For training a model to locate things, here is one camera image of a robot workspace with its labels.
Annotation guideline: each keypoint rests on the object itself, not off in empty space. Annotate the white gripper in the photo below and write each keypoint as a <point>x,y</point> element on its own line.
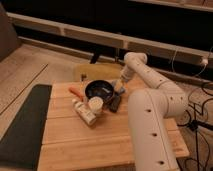
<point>124,78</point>

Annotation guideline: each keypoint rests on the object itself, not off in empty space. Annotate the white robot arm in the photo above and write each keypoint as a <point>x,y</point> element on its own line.
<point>147,109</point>

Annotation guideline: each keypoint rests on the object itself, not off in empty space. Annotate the black ceramic bowl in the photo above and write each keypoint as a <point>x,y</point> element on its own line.
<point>100,88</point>

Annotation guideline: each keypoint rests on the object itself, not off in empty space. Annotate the white ceramic cup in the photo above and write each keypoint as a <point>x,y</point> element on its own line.
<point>96,104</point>

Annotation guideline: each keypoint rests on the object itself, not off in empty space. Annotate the dark brown oblong object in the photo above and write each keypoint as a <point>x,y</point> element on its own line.
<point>115,103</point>

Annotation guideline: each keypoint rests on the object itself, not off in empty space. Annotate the white plastic bottle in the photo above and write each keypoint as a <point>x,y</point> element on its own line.
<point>84,112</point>

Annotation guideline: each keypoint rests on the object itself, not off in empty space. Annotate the orange carrot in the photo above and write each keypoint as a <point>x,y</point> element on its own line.
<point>76,92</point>

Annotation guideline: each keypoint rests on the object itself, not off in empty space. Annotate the wooden table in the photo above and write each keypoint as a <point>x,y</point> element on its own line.
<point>69,144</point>

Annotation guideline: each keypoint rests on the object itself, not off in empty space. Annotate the black tripod stand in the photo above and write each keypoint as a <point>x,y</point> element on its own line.
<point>196,126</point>

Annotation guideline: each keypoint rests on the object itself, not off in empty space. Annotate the black floor mat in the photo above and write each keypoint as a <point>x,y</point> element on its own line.
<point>21,144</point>

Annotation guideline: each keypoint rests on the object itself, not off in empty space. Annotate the white wall rail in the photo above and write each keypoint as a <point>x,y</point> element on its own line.
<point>106,38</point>

